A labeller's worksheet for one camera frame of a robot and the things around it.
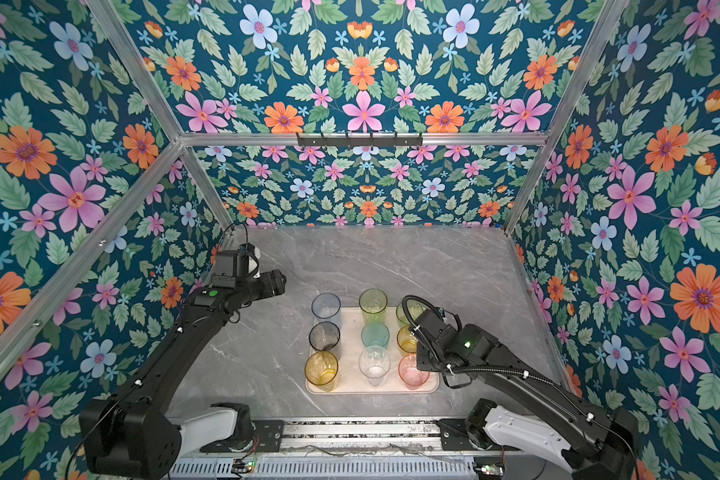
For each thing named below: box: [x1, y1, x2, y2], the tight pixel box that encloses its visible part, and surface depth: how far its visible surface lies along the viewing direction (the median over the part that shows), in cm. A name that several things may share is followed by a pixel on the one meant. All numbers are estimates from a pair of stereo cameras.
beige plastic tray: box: [310, 306, 440, 395], surface depth 83 cm
